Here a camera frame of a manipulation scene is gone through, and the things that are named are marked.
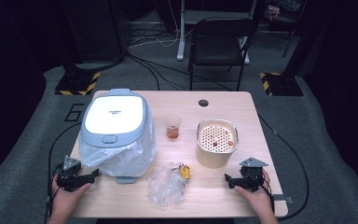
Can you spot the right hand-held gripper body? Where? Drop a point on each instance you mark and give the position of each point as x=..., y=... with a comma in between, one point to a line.
x=252, y=177

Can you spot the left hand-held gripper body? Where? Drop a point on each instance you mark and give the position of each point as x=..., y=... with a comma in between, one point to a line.
x=70, y=177

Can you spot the beige container with perforated strainer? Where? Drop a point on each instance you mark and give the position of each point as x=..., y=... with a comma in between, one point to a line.
x=213, y=157

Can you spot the white plastic bin bag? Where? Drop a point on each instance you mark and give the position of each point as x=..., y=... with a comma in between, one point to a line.
x=127, y=160

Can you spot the small yellow packet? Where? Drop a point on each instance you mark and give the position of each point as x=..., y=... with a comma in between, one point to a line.
x=185, y=172

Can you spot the blue-grey lidded trash bin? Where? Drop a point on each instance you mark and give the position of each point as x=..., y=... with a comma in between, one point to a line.
x=115, y=118

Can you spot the clear plastic wrapper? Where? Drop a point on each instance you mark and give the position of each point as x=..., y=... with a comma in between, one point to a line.
x=166, y=189

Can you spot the clear plastic cup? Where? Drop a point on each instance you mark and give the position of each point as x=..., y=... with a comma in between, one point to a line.
x=172, y=129

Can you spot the person's right hand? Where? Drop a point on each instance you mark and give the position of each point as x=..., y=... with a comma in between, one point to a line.
x=259, y=199

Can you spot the person's left hand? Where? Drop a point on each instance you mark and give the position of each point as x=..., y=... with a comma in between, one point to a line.
x=63, y=200

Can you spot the grey tape strip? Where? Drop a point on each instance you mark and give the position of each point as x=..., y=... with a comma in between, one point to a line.
x=283, y=198

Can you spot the black folding chair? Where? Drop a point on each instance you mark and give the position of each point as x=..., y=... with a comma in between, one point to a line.
x=219, y=46

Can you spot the black tripod stand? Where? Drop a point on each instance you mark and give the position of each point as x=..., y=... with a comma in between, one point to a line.
x=293, y=31

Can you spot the black base plate yellow stripes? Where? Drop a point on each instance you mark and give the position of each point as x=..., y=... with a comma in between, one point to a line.
x=77, y=83
x=282, y=84

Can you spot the white metal desk frame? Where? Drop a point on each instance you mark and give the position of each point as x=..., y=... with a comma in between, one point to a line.
x=180, y=34

